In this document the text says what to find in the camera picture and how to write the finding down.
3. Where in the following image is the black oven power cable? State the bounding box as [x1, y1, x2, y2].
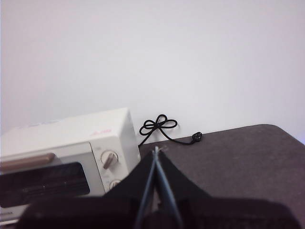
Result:
[137, 114, 203, 146]

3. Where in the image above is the small beige oven knob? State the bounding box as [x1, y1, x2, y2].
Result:
[108, 178, 125, 191]

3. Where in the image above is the cream white toaster oven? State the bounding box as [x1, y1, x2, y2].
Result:
[0, 107, 142, 226]

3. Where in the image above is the oven door with beige handle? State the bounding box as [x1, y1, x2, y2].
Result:
[0, 142, 107, 225]

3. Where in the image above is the large beige oven knob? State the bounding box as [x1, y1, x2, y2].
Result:
[100, 149, 119, 170]

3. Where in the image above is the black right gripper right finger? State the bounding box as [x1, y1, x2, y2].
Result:
[157, 150, 301, 229]

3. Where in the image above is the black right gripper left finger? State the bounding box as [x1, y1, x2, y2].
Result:
[14, 149, 157, 229]

